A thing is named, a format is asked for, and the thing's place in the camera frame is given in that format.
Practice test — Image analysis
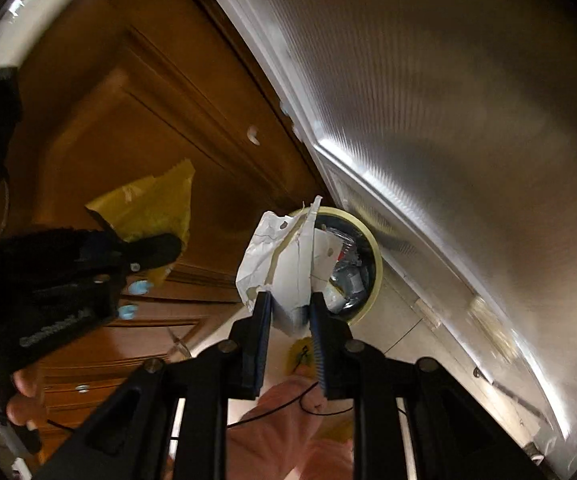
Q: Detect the thin black floor cable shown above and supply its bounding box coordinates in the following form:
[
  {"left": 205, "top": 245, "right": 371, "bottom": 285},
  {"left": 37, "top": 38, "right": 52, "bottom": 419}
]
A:
[{"left": 226, "top": 345, "right": 356, "bottom": 428}]

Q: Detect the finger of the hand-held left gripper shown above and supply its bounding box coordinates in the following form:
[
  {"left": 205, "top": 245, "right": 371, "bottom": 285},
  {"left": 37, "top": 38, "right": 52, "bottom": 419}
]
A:
[
  {"left": 121, "top": 232, "right": 184, "bottom": 273},
  {"left": 86, "top": 206, "right": 129, "bottom": 246}
]

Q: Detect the brown wooden cabinet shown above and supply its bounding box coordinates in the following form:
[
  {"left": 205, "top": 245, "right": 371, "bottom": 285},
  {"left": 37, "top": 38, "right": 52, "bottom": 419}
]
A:
[{"left": 0, "top": 0, "right": 329, "bottom": 461}]

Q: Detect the person's left hand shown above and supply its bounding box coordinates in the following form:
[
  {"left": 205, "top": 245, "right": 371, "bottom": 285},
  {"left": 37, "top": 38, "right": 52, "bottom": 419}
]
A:
[{"left": 0, "top": 366, "right": 45, "bottom": 428}]

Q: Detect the white paper bag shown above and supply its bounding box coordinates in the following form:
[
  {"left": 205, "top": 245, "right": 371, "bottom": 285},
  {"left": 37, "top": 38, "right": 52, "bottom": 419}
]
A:
[{"left": 236, "top": 195, "right": 325, "bottom": 336}]

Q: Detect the yellow slipper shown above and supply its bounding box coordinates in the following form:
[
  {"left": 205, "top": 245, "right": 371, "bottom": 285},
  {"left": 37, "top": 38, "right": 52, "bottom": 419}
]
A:
[
  {"left": 288, "top": 337, "right": 316, "bottom": 376},
  {"left": 318, "top": 417, "right": 356, "bottom": 443}
]

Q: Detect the white ribbed cabinet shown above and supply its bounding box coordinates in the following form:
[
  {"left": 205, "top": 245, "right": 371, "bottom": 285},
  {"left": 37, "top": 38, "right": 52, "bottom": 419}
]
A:
[{"left": 188, "top": 0, "right": 577, "bottom": 480}]

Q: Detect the round dark trash bin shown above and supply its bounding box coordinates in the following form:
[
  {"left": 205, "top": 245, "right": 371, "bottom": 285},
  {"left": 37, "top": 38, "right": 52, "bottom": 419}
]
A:
[{"left": 288, "top": 205, "right": 384, "bottom": 323}]

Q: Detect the grey foil packet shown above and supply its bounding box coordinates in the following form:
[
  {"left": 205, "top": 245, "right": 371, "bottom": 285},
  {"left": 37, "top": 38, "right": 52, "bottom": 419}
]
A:
[{"left": 331, "top": 260, "right": 371, "bottom": 306}]

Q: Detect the yellow plastic bag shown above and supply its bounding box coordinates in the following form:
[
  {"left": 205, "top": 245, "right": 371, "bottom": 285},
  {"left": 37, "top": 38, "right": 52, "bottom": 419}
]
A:
[{"left": 85, "top": 158, "right": 196, "bottom": 286}]

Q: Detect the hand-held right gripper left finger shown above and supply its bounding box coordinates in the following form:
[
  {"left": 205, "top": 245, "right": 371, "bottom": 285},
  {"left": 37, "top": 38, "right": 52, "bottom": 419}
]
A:
[{"left": 36, "top": 290, "right": 274, "bottom": 480}]

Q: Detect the person's leg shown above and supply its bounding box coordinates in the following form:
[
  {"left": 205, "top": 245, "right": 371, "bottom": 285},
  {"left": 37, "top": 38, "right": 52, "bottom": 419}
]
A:
[{"left": 163, "top": 375, "right": 356, "bottom": 480}]

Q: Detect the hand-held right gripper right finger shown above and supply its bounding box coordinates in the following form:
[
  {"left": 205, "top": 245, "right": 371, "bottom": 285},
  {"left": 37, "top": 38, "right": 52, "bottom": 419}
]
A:
[{"left": 308, "top": 290, "right": 549, "bottom": 480}]

